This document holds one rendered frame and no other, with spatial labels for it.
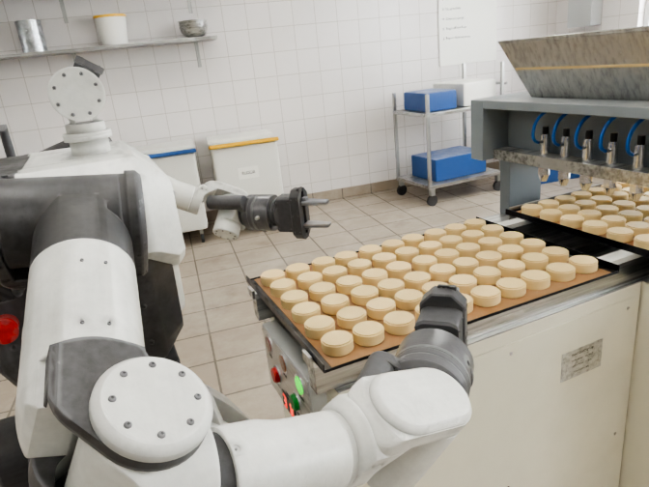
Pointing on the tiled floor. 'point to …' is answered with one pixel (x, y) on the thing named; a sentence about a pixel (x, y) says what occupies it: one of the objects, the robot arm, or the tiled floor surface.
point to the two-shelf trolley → (430, 148)
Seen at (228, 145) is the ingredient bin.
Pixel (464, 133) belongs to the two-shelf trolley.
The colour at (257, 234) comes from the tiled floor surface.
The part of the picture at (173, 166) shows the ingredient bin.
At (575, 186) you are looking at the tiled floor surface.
